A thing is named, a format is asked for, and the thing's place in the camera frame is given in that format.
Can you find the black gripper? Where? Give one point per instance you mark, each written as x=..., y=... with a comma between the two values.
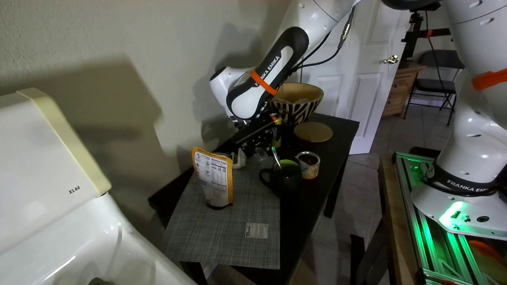
x=259, y=133

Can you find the zebra patterned wooden bowl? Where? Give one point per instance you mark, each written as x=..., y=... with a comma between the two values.
x=297, y=101

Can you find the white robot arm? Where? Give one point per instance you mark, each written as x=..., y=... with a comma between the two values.
x=459, y=187

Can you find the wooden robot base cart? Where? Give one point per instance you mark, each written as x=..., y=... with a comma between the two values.
x=436, y=250

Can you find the green toothbrush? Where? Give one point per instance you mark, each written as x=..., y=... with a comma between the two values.
x=275, y=153

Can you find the dark green mug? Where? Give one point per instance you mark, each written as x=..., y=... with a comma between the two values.
x=283, y=177

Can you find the round wooden coaster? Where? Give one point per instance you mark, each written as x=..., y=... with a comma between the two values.
x=314, y=131

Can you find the small ceramic cup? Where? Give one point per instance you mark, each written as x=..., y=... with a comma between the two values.
x=310, y=163

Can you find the black side table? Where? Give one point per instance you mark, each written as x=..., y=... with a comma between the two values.
x=299, y=209

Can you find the white door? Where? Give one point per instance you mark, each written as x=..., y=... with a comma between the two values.
x=357, y=65

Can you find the black folding chair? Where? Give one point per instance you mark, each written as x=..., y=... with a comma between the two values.
x=438, y=74

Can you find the black camera tripod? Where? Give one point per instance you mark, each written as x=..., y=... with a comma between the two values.
x=416, y=30

